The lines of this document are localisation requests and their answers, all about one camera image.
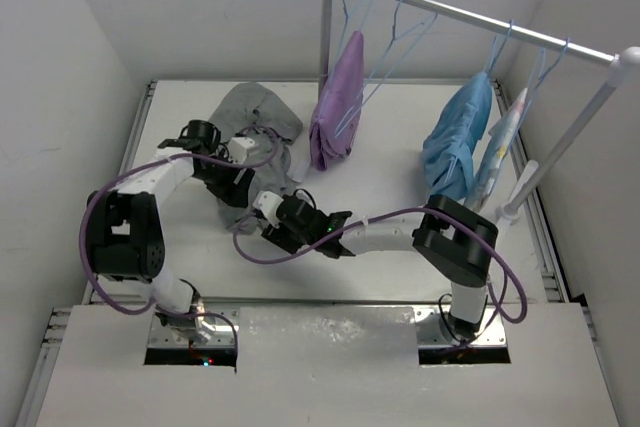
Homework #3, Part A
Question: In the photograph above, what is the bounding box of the blue hanger under purple shirt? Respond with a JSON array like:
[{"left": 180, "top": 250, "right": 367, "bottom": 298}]
[{"left": 330, "top": 0, "right": 374, "bottom": 88}]

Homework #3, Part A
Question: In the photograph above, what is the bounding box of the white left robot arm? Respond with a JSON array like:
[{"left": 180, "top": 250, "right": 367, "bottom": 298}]
[{"left": 80, "top": 120, "right": 258, "bottom": 315}]

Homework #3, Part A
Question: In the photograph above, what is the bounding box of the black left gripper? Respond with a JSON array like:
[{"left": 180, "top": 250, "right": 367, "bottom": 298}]
[{"left": 195, "top": 149, "right": 253, "bottom": 206}]

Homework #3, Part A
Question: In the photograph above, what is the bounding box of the white front cover board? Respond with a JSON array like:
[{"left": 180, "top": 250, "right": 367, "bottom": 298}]
[{"left": 38, "top": 305, "right": 617, "bottom": 426}]

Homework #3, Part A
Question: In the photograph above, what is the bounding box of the floral white garment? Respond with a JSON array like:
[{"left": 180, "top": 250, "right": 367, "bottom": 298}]
[{"left": 465, "top": 88, "right": 528, "bottom": 212}]

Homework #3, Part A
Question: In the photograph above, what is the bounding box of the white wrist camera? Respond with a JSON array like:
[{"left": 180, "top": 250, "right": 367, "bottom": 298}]
[
  {"left": 227, "top": 136, "right": 258, "bottom": 165},
  {"left": 252, "top": 191, "right": 284, "bottom": 226}
]

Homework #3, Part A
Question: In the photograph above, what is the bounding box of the purple t shirt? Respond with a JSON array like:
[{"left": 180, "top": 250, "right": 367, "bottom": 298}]
[{"left": 309, "top": 31, "right": 364, "bottom": 171}]

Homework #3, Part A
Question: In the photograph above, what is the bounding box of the blue hanger under floral garment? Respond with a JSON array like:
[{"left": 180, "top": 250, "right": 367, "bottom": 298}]
[{"left": 479, "top": 37, "right": 571, "bottom": 198}]

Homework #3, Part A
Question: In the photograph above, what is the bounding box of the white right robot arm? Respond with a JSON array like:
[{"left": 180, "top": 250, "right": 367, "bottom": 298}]
[{"left": 253, "top": 191, "right": 498, "bottom": 342}]

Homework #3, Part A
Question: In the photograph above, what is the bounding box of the light blue t shirt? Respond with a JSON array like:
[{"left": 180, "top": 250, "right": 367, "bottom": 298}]
[{"left": 421, "top": 71, "right": 492, "bottom": 201}]

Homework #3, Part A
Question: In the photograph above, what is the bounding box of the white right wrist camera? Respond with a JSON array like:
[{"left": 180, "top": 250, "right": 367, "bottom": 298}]
[{"left": 252, "top": 191, "right": 284, "bottom": 226}]

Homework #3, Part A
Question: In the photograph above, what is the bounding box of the grey t shirt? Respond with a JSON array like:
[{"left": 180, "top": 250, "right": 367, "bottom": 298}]
[{"left": 205, "top": 81, "right": 305, "bottom": 232}]

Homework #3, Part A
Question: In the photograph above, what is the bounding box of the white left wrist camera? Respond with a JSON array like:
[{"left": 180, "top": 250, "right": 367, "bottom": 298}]
[{"left": 227, "top": 136, "right": 258, "bottom": 165}]

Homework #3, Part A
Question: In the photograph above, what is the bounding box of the silver clothes rack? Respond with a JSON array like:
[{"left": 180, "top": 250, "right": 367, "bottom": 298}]
[{"left": 318, "top": 0, "right": 639, "bottom": 224}]

